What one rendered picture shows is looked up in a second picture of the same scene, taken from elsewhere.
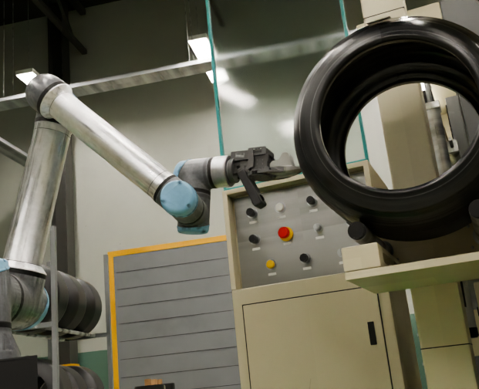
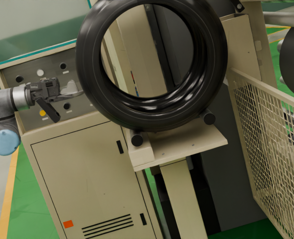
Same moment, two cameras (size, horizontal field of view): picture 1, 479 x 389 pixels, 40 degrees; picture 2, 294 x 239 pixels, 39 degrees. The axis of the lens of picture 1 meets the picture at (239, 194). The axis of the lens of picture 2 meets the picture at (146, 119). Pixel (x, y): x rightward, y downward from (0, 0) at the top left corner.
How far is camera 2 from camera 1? 85 cm
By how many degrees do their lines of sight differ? 38
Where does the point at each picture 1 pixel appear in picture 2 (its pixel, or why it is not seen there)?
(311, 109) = (92, 61)
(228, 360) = not seen: outside the picture
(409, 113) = (137, 19)
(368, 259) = (147, 157)
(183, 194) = (10, 141)
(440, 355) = (171, 168)
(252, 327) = (41, 157)
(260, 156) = (51, 87)
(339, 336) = (100, 152)
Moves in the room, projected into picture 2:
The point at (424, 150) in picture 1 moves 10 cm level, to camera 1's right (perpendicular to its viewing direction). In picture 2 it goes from (150, 45) to (169, 39)
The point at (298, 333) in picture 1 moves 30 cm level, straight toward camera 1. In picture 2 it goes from (73, 155) to (85, 171)
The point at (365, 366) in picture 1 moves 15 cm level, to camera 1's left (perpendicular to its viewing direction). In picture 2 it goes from (118, 165) to (93, 177)
